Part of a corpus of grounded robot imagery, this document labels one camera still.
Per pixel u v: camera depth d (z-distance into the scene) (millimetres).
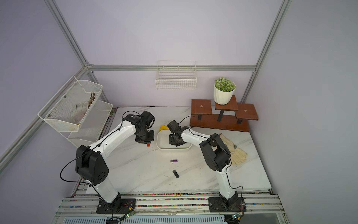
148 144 837
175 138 728
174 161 901
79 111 782
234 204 686
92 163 458
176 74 956
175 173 844
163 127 1067
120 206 705
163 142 983
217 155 534
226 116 1061
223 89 819
